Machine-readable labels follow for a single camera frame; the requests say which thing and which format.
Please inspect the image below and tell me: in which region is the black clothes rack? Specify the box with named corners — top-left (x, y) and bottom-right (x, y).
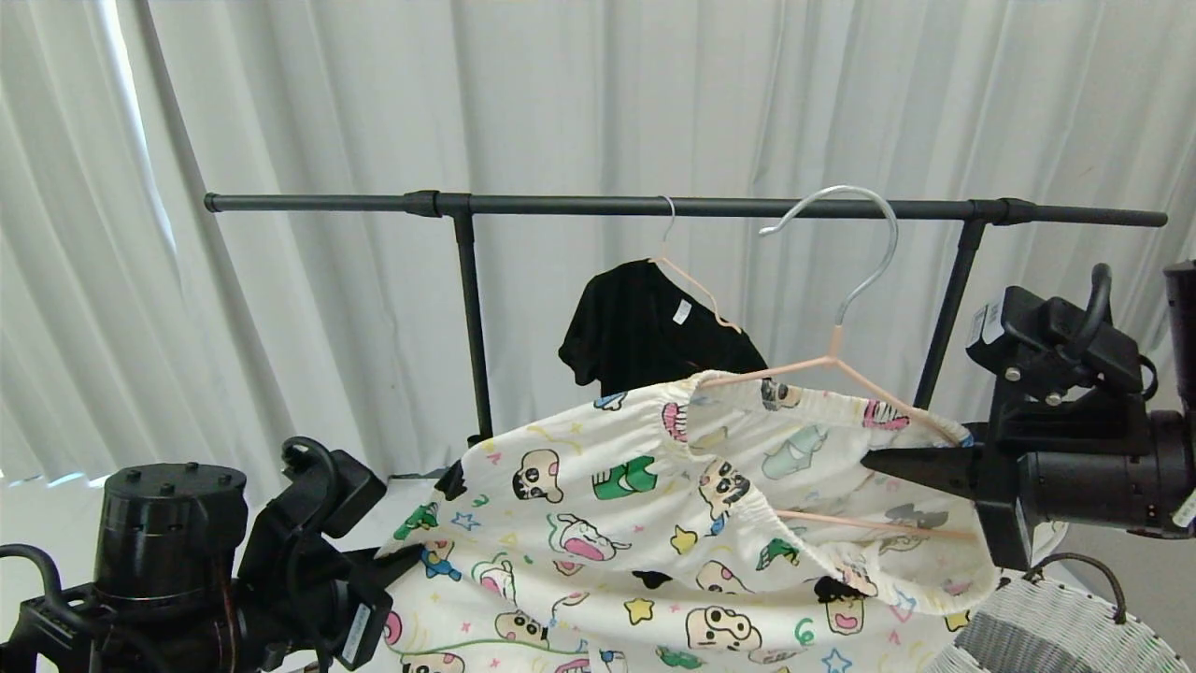
top-left (204, 192), bottom-right (1169, 446)

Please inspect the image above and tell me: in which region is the black t-shirt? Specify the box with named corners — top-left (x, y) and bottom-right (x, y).
top-left (559, 260), bottom-right (769, 398)

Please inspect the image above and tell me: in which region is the white laundry basket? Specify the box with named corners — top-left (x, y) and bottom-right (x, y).
top-left (920, 553), bottom-right (1189, 673)

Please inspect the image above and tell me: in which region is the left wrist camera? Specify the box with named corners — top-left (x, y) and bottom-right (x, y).
top-left (238, 437), bottom-right (389, 599)

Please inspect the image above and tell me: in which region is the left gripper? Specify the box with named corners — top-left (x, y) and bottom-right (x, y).
top-left (316, 545), bottom-right (427, 670)

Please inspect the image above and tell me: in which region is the cream printed garment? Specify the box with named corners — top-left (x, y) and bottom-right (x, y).
top-left (374, 369), bottom-right (1071, 673)

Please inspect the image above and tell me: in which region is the white curtain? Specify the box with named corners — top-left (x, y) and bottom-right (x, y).
top-left (0, 0), bottom-right (1196, 487)

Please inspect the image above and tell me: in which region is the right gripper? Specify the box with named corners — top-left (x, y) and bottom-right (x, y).
top-left (860, 446), bottom-right (1171, 571)

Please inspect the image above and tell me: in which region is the pink clothes hanger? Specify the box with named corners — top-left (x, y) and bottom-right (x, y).
top-left (696, 185), bottom-right (980, 543)
top-left (651, 196), bottom-right (744, 335)

